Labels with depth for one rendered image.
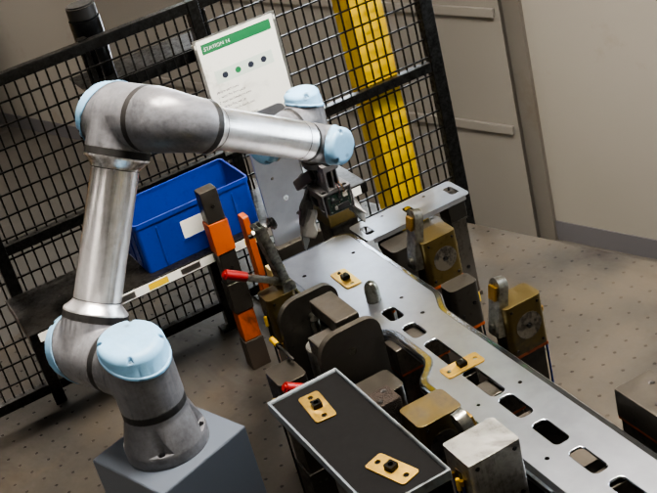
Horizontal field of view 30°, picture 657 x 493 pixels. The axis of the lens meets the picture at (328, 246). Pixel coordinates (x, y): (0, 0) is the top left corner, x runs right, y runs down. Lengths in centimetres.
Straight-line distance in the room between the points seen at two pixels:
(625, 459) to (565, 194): 255
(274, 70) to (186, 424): 123
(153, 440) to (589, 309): 126
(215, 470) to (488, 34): 255
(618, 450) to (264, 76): 144
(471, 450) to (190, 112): 72
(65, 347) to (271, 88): 116
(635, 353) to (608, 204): 170
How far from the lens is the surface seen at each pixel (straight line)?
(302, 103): 247
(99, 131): 215
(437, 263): 273
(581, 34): 421
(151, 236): 289
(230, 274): 257
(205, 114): 209
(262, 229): 256
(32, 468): 303
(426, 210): 292
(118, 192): 216
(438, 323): 250
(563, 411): 221
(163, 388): 210
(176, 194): 305
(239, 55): 306
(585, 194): 451
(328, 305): 228
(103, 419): 309
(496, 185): 469
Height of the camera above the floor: 236
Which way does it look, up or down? 28 degrees down
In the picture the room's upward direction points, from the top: 15 degrees counter-clockwise
